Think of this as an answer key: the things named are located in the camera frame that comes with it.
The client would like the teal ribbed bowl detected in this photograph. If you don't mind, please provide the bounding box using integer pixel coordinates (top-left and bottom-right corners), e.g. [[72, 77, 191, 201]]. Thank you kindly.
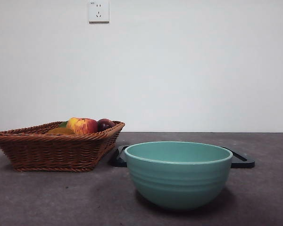
[[124, 140, 233, 211]]

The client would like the orange-brown kiwi fruit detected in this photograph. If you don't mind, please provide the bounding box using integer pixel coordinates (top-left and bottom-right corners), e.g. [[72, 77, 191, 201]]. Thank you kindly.
[[46, 127, 75, 136]]

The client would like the dark red plum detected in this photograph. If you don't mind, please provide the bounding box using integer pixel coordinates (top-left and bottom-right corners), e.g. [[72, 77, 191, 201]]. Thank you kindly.
[[97, 118, 116, 132]]

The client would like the red yellow apple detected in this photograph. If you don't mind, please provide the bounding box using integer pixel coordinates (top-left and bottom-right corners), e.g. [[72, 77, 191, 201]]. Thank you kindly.
[[66, 117, 99, 135]]

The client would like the brown wicker basket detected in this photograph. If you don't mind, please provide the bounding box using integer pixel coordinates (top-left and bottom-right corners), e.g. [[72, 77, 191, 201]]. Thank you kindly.
[[0, 121, 125, 172]]

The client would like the black rectangular tray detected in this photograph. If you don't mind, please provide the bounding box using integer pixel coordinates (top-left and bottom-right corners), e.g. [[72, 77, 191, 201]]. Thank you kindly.
[[110, 145, 255, 169]]

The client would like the white wall socket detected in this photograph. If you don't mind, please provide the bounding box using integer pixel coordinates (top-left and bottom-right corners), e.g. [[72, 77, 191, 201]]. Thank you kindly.
[[89, 0, 110, 24]]

